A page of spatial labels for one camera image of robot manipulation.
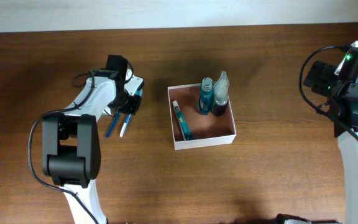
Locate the blue disposable razor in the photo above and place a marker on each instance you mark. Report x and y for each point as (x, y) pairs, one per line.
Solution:
(113, 124)

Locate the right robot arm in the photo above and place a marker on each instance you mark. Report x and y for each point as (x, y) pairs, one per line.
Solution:
(344, 114)

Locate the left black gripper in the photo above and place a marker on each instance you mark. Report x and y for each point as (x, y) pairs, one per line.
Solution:
(131, 108)

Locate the white open cardboard box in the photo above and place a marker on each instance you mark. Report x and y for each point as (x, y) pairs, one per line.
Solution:
(207, 130)

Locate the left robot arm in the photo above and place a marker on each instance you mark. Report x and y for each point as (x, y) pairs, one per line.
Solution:
(71, 153)

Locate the teal toothpaste tube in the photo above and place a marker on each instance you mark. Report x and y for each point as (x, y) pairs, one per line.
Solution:
(184, 128)

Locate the blue mouthwash bottle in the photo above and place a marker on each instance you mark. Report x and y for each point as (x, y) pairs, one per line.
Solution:
(206, 92)

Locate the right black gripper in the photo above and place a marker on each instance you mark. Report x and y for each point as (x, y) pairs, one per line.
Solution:
(324, 71)

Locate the green white soap box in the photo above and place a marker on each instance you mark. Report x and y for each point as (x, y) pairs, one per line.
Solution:
(107, 112)

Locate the purple hand soap pump bottle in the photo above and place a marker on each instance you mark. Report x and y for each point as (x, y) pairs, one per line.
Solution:
(220, 95)

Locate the blue white toothbrush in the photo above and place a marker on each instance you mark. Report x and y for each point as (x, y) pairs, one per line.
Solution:
(124, 126)

